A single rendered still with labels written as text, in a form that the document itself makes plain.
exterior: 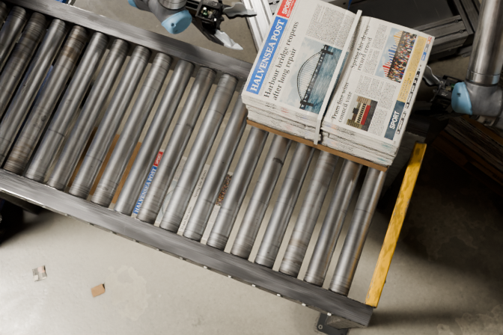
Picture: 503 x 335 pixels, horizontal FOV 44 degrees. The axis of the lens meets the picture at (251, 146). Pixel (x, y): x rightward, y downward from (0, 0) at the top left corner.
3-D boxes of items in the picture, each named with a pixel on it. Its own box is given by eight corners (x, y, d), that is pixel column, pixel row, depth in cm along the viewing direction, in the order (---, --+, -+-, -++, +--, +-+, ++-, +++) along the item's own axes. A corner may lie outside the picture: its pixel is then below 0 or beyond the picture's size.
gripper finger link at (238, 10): (256, 6, 171) (223, 10, 171) (257, 17, 176) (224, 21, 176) (255, -4, 172) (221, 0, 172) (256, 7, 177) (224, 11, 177)
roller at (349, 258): (400, 132, 165) (403, 126, 161) (344, 302, 154) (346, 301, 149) (381, 126, 166) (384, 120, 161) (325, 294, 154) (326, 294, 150)
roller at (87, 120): (135, 46, 177) (130, 38, 172) (64, 197, 165) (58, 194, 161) (119, 41, 178) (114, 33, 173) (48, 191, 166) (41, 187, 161)
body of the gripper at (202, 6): (215, 23, 168) (174, 10, 169) (217, 37, 176) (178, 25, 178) (224, -1, 170) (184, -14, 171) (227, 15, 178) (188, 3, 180)
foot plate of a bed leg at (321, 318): (358, 307, 225) (358, 307, 224) (346, 346, 221) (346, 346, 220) (322, 294, 227) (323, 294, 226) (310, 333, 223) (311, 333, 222)
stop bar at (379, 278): (427, 146, 159) (429, 143, 157) (376, 309, 148) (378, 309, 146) (415, 141, 159) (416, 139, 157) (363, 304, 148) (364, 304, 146)
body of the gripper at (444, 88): (441, 72, 159) (488, 86, 157) (434, 84, 167) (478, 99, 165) (433, 98, 157) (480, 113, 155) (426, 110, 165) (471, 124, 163)
